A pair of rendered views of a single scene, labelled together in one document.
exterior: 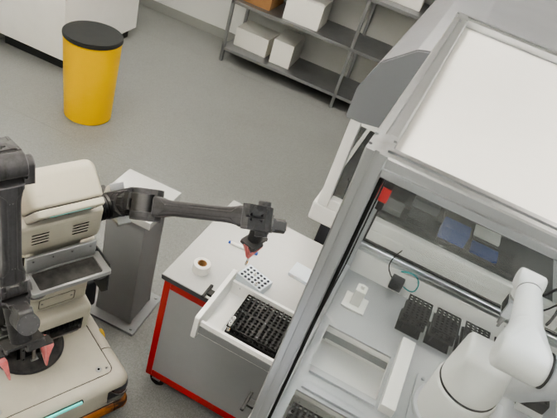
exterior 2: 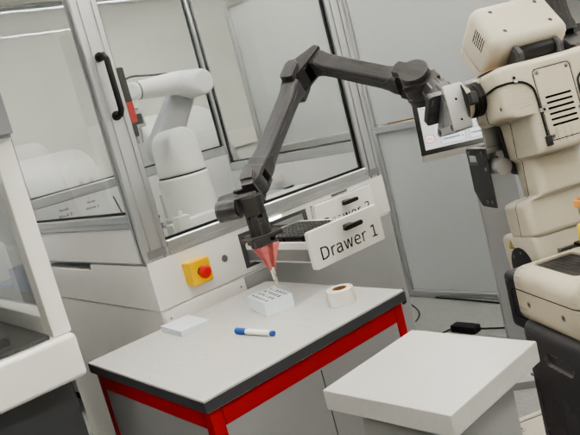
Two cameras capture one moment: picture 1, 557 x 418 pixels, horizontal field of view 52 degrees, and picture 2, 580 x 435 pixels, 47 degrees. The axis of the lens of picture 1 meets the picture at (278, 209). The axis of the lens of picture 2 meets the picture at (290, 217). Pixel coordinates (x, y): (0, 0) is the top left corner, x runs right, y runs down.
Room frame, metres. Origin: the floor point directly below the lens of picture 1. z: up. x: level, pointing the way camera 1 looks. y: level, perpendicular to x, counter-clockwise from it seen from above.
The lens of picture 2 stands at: (2.97, 1.22, 1.27)
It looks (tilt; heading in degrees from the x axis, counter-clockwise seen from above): 9 degrees down; 220
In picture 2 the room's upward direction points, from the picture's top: 15 degrees counter-clockwise
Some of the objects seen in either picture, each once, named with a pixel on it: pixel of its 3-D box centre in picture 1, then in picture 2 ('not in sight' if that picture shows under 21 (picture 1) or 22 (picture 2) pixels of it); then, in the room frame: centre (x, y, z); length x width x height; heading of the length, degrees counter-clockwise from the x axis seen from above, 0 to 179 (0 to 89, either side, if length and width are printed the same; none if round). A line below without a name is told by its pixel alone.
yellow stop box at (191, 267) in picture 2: not in sight; (198, 271); (1.67, -0.26, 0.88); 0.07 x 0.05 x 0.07; 168
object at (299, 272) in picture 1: (305, 275); (185, 324); (1.82, -0.20, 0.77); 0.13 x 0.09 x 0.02; 74
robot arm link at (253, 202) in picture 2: not in sight; (250, 205); (1.70, 0.04, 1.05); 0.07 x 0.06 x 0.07; 110
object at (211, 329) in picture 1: (264, 331); (300, 239); (1.37, -0.10, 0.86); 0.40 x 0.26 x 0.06; 78
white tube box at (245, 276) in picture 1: (254, 280); (270, 300); (1.68, 0.00, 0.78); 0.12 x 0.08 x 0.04; 63
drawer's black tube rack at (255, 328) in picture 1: (263, 329); (302, 238); (1.37, -0.09, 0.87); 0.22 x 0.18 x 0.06; 78
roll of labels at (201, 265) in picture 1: (201, 266); (341, 295); (1.65, 0.22, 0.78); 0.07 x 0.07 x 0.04
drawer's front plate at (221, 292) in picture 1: (215, 302); (346, 236); (1.41, 0.11, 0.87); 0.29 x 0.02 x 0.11; 168
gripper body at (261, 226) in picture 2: (255, 235); (259, 227); (1.70, 0.05, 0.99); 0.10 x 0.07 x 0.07; 154
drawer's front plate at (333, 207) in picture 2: not in sight; (344, 210); (1.03, -0.14, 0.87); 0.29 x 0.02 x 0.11; 168
